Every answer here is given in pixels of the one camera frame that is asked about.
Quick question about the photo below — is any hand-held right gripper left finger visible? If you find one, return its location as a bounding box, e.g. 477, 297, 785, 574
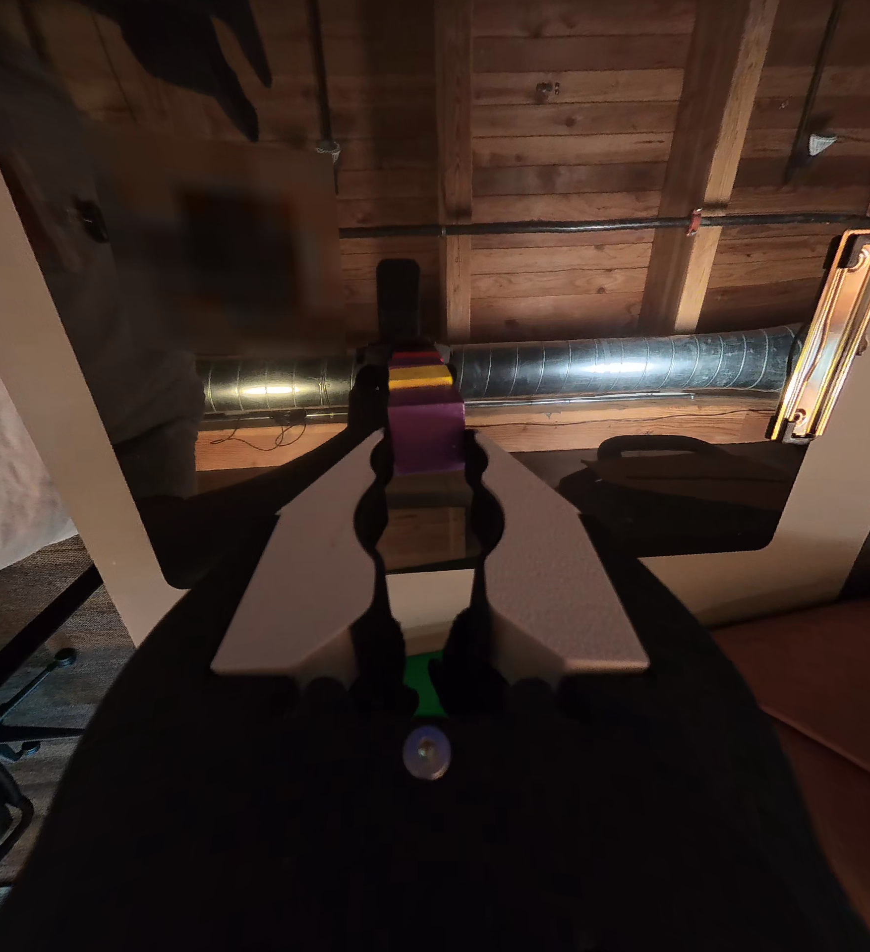
210, 430, 406, 696

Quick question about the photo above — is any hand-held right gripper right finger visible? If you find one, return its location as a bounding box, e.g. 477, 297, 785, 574
446, 430, 651, 696

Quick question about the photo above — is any purple foam block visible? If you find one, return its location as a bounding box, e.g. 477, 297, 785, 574
388, 402, 467, 475

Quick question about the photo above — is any yellow foam block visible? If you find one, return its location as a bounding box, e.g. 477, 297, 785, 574
389, 364, 456, 409

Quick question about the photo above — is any green plastic box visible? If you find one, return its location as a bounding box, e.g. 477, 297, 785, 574
404, 649, 449, 716

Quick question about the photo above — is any black glossy clipboard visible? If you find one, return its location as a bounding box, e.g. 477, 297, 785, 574
0, 0, 870, 590

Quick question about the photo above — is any brown leather bag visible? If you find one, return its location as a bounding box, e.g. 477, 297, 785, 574
706, 591, 870, 952

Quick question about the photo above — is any black desk frame bar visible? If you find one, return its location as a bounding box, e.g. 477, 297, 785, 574
0, 564, 103, 733

